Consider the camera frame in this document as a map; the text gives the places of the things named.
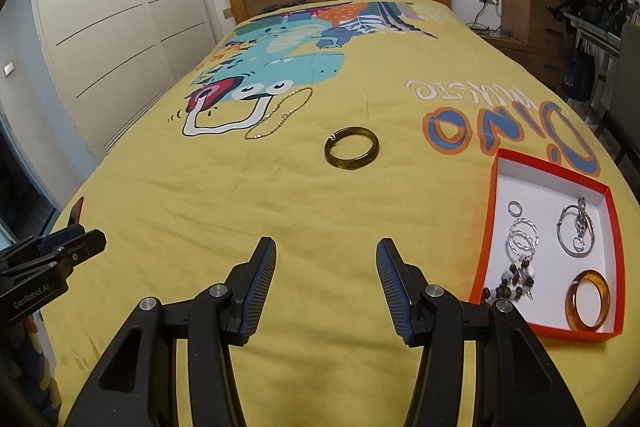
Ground black cable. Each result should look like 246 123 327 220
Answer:
466 2 507 38

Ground silver chain bracelet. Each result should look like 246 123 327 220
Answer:
573 197 589 239

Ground gold chain necklace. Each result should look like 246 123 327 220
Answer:
244 87 314 141

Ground amber bangle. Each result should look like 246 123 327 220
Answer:
565 269 612 333

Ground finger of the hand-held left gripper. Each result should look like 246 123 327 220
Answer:
0 230 107 284
0 224 87 258

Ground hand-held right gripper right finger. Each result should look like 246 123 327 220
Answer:
376 237 586 427

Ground white wardrobe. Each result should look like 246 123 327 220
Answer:
32 0 217 158

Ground thin metal bangle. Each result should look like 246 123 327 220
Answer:
556 204 597 258

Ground red jewelry box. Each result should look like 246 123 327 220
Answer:
469 148 626 344

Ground twisted metal bangle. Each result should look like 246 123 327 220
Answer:
506 230 535 259
509 215 542 243

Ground dark blue tote bag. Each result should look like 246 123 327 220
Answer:
564 46 597 104

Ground beaded bracelet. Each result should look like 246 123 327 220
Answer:
482 257 539 306

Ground dark green bangle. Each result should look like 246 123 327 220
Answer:
323 126 380 168

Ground black bags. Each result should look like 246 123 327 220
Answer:
564 0 630 29

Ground wooden dresser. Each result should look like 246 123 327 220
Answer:
487 0 576 94

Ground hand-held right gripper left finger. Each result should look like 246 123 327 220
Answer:
65 236 277 427

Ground yellow printed blanket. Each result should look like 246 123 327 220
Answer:
42 0 640 427

